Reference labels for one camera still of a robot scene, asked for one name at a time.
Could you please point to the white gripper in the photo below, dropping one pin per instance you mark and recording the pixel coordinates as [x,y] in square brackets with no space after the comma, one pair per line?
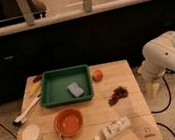
[152,88]

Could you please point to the dark red grape bunch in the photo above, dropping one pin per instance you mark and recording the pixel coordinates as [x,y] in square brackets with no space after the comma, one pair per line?
[118,93]

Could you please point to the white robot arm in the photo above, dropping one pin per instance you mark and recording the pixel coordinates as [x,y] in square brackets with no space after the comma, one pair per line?
[159,55]

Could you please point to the red bowl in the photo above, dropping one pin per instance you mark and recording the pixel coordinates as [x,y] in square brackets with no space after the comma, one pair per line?
[68,122]

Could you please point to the wooden table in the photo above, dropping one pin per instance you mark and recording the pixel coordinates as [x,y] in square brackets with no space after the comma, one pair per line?
[97,113]

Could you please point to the orange fruit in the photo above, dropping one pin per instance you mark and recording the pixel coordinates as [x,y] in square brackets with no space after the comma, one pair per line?
[97,75]

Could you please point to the clear plastic bottle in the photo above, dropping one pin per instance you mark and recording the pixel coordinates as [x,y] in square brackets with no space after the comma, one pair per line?
[113,129]

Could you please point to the blue-grey sponge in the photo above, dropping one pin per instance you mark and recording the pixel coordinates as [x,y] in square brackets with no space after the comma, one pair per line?
[75,90]

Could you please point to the green plastic tray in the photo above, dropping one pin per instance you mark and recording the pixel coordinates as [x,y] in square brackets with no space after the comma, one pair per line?
[55,85]

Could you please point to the dark red small item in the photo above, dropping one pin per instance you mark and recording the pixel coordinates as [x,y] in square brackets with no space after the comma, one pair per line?
[37,78]

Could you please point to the white round lid container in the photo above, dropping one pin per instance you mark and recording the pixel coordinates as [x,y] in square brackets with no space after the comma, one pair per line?
[32,132]

